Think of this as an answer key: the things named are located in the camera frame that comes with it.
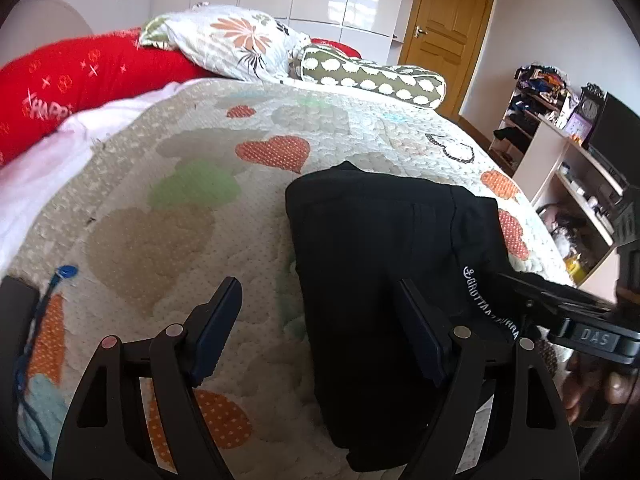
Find black ornate clock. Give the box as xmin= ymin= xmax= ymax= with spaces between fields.
xmin=577 ymin=82 xmax=607 ymax=121

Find beige headboard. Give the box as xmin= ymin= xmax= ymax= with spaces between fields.
xmin=0 ymin=0 xmax=93 ymax=68

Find red printed duvet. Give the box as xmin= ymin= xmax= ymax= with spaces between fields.
xmin=0 ymin=30 xmax=363 ymax=168

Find black television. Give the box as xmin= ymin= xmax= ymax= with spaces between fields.
xmin=587 ymin=92 xmax=640 ymax=181

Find black pants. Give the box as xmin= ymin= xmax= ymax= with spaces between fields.
xmin=285 ymin=160 xmax=551 ymax=473

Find heart-patterned quilt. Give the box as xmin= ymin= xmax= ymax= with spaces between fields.
xmin=10 ymin=77 xmax=576 ymax=480

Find purple picture frame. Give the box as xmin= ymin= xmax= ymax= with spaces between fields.
xmin=565 ymin=112 xmax=593 ymax=143

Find wooden door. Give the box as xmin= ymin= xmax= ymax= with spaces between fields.
xmin=400 ymin=0 xmax=497 ymax=121

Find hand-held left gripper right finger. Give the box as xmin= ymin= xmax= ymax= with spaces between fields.
xmin=397 ymin=279 xmax=582 ymax=480

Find beige television cabinet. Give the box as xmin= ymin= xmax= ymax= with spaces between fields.
xmin=527 ymin=120 xmax=631 ymax=301

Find dark flat object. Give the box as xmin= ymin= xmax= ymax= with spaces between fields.
xmin=0 ymin=275 xmax=41 ymax=411

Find floral pillow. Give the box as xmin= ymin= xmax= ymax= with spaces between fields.
xmin=137 ymin=4 xmax=313 ymax=83

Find yellow toy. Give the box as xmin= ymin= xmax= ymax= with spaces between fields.
xmin=565 ymin=255 xmax=588 ymax=283

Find open clothes rack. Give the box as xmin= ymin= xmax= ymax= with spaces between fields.
xmin=487 ymin=65 xmax=571 ymax=173

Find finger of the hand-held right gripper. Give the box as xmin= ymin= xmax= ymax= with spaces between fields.
xmin=497 ymin=272 xmax=616 ymax=318

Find person's right hand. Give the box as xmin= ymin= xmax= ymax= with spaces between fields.
xmin=562 ymin=352 xmax=640 ymax=426

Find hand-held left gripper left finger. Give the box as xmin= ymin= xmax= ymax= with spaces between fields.
xmin=51 ymin=276 xmax=244 ymax=480

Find pile of mixed clothes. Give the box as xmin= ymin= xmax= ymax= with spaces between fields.
xmin=515 ymin=64 xmax=571 ymax=101

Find plush toys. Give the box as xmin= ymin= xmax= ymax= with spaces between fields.
xmin=542 ymin=205 xmax=583 ymax=256

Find white bed sheet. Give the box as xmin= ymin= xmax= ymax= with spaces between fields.
xmin=0 ymin=82 xmax=181 ymax=271

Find blue lanyard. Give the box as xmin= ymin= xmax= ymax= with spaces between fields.
xmin=15 ymin=262 xmax=81 ymax=463

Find green polka-dot bolster pillow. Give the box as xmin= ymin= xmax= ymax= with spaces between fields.
xmin=297 ymin=44 xmax=446 ymax=108

